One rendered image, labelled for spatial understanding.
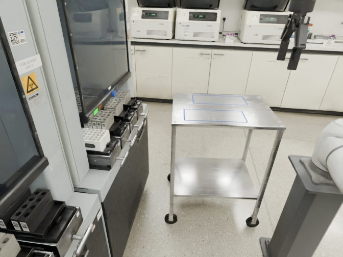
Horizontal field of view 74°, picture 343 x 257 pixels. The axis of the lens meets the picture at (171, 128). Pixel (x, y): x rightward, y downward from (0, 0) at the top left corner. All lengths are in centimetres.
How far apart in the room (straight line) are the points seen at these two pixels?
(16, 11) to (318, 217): 139
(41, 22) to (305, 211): 129
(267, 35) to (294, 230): 238
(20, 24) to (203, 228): 153
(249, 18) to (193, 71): 92
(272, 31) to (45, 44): 279
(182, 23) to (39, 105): 257
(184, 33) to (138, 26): 60
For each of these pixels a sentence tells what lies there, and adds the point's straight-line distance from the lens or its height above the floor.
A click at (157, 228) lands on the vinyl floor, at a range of 174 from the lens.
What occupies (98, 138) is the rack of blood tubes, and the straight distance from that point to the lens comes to 104.
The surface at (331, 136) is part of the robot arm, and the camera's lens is 114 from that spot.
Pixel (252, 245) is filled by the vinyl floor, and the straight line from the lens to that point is 176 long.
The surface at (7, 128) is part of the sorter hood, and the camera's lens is 64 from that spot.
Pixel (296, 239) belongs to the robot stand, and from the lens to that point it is 147.
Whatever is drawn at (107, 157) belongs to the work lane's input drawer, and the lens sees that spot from 101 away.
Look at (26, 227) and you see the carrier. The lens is 78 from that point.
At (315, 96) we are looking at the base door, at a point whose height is 28.
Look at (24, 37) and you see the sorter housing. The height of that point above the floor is 130.
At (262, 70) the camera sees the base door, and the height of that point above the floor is 59.
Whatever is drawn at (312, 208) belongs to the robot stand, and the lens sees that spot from 131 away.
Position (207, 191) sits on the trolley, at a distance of 160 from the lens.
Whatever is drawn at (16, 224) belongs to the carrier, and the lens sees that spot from 78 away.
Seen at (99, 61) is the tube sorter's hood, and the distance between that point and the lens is 105.
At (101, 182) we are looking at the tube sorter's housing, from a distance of 100.
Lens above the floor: 140
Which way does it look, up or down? 30 degrees down
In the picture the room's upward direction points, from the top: 2 degrees clockwise
